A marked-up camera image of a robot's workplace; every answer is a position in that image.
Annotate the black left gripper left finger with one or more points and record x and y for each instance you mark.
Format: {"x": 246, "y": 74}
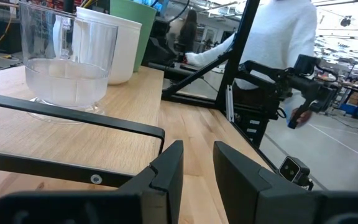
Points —
{"x": 160, "y": 186}

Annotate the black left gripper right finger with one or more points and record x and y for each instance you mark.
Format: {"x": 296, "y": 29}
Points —
{"x": 247, "y": 193}

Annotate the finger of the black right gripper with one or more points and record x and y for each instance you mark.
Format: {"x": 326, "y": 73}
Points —
{"x": 298, "y": 115}

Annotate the clear glass pitcher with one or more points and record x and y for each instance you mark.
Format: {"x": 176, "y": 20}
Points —
{"x": 67, "y": 84}

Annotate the white plastic cup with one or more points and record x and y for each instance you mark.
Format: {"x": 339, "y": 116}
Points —
{"x": 123, "y": 46}

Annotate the green plastic cup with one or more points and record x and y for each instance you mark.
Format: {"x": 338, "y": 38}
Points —
{"x": 141, "y": 31}

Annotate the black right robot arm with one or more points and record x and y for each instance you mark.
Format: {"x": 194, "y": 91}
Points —
{"x": 256, "y": 102}

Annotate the blue box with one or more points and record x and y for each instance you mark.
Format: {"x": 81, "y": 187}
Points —
{"x": 351, "y": 110}

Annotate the person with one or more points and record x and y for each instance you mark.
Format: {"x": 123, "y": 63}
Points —
{"x": 187, "y": 32}
{"x": 278, "y": 31}

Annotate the black ceiling spot fixture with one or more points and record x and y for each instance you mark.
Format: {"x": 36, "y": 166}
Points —
{"x": 346, "y": 21}

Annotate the black equipment housing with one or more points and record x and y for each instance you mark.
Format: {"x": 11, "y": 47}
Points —
{"x": 160, "y": 46}

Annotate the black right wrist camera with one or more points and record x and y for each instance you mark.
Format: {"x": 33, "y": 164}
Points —
{"x": 304, "y": 64}

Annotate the small black table camera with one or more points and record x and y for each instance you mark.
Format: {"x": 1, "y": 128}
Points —
{"x": 291, "y": 169}

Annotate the black metal rig frame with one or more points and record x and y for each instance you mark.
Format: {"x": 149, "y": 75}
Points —
{"x": 238, "y": 46}

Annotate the wooden shelf with black frame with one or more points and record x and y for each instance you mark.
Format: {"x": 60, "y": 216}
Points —
{"x": 129, "y": 93}

